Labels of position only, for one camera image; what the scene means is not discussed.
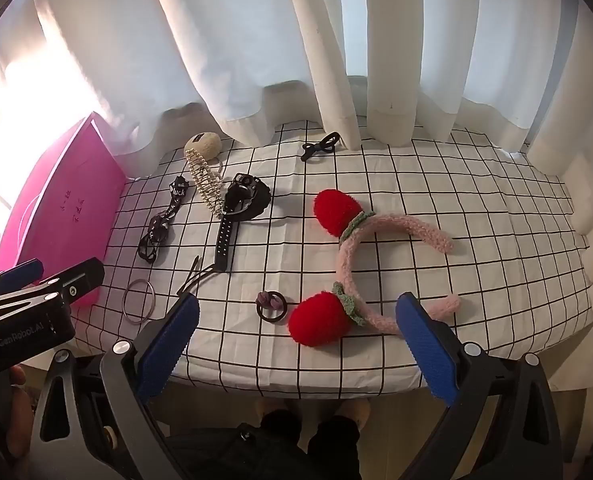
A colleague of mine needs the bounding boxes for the pink storage box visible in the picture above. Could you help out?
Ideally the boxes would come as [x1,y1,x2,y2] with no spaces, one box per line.
[0,111,128,307]

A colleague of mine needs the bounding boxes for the person's legs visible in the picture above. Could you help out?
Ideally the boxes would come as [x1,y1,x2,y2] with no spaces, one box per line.
[236,399,373,480]

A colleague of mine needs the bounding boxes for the black bow hair clip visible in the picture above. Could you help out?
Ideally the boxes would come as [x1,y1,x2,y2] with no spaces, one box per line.
[300,131,341,163]

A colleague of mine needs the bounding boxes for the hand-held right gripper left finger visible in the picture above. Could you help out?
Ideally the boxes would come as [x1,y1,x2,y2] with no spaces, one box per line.
[26,291,200,480]

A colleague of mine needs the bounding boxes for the white curtain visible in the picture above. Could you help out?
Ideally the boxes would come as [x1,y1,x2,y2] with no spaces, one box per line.
[26,0,593,238]

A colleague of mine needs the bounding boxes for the black grid white tablecloth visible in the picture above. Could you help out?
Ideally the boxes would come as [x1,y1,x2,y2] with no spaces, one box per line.
[71,120,593,402]

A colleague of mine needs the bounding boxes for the silver bangle rings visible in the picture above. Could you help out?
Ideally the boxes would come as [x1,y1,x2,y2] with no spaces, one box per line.
[122,280,156,325]

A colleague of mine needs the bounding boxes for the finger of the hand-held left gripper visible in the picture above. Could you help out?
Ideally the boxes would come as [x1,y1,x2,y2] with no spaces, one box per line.
[26,257,106,307]
[0,259,44,302]

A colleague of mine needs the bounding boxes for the pink strawberry headband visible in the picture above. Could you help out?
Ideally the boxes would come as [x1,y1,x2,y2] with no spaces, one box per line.
[286,188,463,347]

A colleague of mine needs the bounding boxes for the beige fuzzy pompom keychain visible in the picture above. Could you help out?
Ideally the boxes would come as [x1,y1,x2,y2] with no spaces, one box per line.
[184,131,224,186]

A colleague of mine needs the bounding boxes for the black hair pin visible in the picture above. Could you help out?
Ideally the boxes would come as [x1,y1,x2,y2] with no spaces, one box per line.
[177,256,218,296]

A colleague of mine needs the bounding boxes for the black studded wristband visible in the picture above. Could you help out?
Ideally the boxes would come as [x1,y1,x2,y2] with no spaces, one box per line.
[214,172,255,274]

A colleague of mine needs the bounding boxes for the person's left hand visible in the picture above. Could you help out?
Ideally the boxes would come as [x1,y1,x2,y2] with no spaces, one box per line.
[5,364,33,458]

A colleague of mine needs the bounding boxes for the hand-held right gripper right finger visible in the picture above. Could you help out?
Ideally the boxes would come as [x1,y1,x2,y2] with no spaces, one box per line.
[395,291,567,480]

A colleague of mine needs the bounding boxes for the black hair tie purple charm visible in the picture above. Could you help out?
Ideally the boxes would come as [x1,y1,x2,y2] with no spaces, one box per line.
[255,288,290,322]

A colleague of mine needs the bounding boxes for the gold pearl hair claw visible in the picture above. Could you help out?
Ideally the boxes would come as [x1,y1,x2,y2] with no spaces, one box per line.
[186,149,228,220]

